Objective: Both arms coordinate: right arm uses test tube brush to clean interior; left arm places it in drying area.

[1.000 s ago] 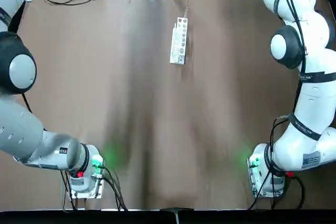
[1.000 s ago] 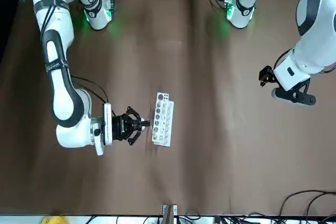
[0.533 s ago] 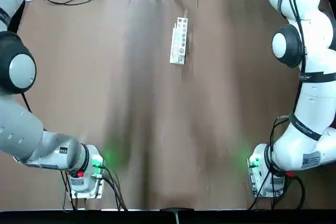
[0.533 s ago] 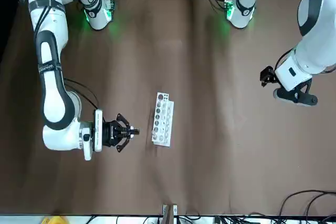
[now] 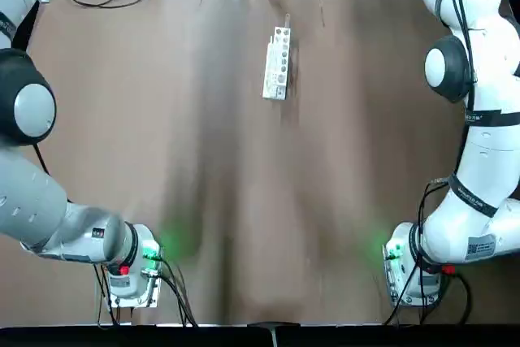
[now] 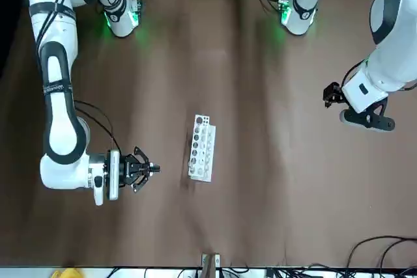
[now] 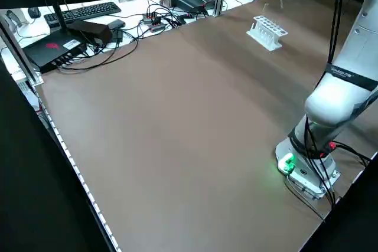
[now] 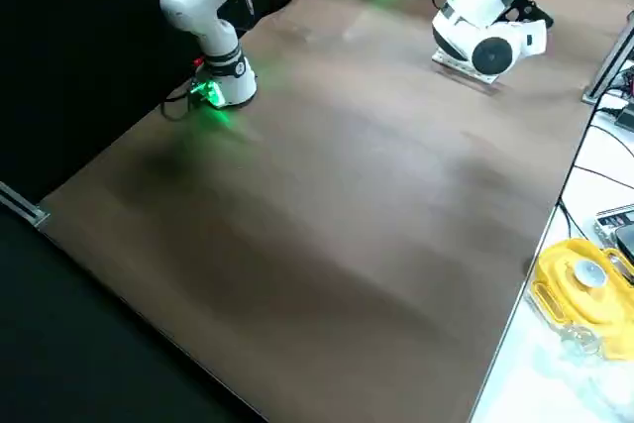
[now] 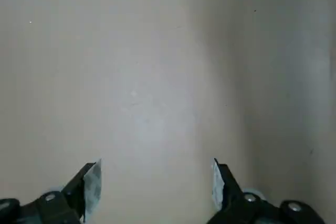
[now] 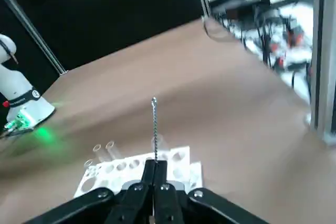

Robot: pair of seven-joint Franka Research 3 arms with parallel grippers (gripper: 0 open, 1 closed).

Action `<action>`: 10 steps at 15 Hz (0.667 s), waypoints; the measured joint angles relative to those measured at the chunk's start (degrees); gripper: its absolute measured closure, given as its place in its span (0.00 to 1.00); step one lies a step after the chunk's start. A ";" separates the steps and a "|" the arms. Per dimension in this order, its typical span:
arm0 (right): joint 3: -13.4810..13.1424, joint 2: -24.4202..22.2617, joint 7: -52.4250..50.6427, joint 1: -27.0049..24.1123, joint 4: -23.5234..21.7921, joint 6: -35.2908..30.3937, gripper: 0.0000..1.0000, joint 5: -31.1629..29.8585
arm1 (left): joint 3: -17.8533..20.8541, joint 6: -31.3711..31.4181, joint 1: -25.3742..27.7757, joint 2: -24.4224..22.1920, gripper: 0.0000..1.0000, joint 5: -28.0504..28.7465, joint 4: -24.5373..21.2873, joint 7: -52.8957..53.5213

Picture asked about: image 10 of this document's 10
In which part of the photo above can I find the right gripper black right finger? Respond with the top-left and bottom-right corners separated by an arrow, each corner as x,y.
154,159 -> 266,224

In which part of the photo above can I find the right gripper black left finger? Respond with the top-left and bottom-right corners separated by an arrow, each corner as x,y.
23,159 -> 158,224

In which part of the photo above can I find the wire test tube brush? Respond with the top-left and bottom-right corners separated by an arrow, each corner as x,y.
150,97 -> 159,162

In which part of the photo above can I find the white test tube rack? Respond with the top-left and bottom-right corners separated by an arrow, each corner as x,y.
73,145 -> 204,200

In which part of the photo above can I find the left foot green light block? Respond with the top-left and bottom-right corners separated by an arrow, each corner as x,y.
4,112 -> 34,133

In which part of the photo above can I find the usb hub with red plugs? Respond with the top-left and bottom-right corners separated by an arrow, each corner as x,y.
269,20 -> 307,69

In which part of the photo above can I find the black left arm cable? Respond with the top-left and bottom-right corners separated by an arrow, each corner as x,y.
0,39 -> 19,65

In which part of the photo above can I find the thick aluminium frame post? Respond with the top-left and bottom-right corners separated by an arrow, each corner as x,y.
309,0 -> 336,145

